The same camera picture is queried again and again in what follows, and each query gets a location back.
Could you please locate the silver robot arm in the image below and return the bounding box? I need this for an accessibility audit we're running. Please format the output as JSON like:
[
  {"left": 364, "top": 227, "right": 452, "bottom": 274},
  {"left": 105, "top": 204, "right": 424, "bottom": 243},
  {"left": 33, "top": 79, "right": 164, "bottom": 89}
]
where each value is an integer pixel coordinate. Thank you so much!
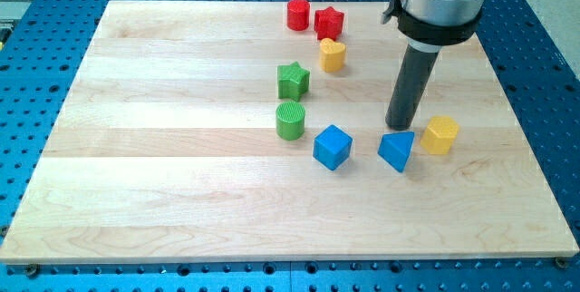
[{"left": 382, "top": 0, "right": 484, "bottom": 54}]

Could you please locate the green star block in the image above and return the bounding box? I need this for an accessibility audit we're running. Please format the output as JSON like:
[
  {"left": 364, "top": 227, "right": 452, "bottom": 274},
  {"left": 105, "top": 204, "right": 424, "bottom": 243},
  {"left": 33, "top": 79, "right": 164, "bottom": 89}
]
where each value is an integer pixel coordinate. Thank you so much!
[{"left": 276, "top": 62, "right": 310, "bottom": 102}]

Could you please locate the yellow heart block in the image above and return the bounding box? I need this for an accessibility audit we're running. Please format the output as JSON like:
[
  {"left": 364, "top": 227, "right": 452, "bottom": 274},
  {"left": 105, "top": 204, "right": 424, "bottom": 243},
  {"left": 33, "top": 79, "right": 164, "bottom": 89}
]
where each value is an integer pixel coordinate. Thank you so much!
[{"left": 319, "top": 38, "right": 346, "bottom": 73}]

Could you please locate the red star block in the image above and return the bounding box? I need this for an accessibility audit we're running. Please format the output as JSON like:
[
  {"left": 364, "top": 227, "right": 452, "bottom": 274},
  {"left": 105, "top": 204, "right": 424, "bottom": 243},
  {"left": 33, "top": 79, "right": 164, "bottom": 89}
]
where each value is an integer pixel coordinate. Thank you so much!
[{"left": 314, "top": 6, "right": 344, "bottom": 41}]

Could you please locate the green cylinder block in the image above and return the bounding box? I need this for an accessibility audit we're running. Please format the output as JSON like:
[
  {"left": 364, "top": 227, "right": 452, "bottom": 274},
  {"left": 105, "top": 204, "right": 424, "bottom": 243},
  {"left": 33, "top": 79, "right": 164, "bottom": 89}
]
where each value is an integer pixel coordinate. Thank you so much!
[{"left": 275, "top": 101, "right": 305, "bottom": 141}]

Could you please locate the blue cube block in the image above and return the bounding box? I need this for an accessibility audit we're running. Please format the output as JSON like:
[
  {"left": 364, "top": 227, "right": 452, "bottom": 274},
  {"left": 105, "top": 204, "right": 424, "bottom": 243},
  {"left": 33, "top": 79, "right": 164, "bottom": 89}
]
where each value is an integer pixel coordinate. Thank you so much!
[{"left": 313, "top": 124, "right": 353, "bottom": 170}]

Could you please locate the wooden board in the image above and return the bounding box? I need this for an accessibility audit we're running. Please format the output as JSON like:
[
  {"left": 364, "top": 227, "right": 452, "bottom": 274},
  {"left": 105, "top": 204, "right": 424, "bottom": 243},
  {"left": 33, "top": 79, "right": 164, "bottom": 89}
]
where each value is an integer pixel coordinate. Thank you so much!
[{"left": 1, "top": 0, "right": 578, "bottom": 264}]

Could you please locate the blue triangle block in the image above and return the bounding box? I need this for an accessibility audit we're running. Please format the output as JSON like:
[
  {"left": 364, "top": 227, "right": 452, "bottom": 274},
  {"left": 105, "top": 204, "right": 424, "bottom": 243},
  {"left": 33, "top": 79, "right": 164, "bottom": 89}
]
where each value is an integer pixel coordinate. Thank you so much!
[{"left": 378, "top": 131, "right": 415, "bottom": 172}]

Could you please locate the red cylinder block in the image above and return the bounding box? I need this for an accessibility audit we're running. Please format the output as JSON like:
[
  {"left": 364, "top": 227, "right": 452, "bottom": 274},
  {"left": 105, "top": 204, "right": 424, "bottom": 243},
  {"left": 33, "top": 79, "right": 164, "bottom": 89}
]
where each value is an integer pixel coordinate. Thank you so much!
[{"left": 286, "top": 0, "right": 310, "bottom": 31}]

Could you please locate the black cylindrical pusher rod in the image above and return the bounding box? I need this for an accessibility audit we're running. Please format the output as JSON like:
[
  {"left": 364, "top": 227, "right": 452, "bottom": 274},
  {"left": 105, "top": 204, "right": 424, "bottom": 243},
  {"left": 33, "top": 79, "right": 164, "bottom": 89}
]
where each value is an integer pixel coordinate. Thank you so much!
[{"left": 385, "top": 44, "right": 441, "bottom": 131}]

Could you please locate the yellow hexagon block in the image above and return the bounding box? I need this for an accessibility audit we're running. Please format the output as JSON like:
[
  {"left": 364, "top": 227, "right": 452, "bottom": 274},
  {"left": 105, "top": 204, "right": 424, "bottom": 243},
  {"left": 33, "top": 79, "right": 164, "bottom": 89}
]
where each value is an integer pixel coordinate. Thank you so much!
[{"left": 420, "top": 116, "right": 459, "bottom": 155}]

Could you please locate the blue perforated table plate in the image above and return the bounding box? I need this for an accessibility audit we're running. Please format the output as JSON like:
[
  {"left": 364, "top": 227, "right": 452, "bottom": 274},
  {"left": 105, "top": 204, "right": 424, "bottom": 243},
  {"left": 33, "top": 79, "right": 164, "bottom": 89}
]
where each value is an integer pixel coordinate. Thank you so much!
[{"left": 1, "top": 0, "right": 579, "bottom": 291}]

